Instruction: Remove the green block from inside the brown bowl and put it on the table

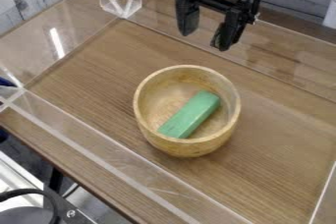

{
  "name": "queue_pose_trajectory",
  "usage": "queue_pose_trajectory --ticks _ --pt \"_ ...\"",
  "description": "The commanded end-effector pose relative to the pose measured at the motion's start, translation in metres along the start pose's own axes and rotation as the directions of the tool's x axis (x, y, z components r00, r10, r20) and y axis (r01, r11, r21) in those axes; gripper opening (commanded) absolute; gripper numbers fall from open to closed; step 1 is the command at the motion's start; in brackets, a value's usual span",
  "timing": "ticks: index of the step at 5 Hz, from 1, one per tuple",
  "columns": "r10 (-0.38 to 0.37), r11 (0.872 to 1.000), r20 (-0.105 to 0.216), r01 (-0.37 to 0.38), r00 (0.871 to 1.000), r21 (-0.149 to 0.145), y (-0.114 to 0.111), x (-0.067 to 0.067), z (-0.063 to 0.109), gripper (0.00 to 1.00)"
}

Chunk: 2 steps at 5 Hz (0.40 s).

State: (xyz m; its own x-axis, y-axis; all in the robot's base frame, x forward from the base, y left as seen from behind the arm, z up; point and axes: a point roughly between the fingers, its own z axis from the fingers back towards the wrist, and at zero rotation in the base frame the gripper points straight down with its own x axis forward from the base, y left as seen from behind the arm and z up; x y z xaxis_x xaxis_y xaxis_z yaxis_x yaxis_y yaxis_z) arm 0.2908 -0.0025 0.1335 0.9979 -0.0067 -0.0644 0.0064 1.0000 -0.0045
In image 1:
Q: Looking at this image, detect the blue object at edge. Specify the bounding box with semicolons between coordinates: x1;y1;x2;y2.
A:
0;77;16;87

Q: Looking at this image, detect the clear acrylic enclosure wall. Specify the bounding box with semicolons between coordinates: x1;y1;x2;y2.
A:
0;0;336;224

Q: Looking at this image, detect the black table leg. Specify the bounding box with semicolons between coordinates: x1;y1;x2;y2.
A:
48;168;64;194

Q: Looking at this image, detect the green rectangular block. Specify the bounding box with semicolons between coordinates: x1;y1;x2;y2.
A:
157;90;220;139

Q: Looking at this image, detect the brown wooden bowl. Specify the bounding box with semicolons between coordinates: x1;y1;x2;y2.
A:
132;65;241;157

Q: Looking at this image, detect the black cable loop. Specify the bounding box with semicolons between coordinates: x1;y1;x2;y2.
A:
0;188;60;224

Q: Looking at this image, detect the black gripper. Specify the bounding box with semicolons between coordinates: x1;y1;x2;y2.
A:
174;0;262;51

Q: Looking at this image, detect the grey metal bracket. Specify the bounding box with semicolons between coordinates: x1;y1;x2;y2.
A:
42;187;97;224

